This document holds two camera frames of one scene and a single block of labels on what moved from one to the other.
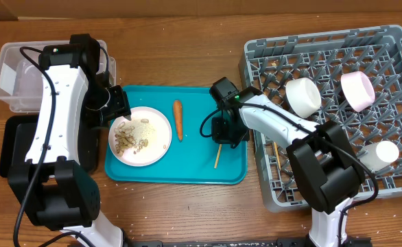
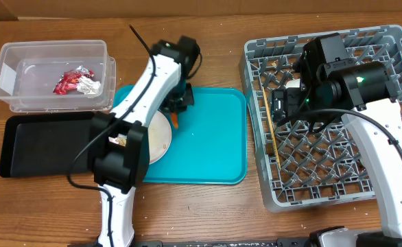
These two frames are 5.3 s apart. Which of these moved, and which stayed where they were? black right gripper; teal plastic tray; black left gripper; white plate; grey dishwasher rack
Moved: black right gripper; black left gripper
Stayed: teal plastic tray; grey dishwasher rack; white plate
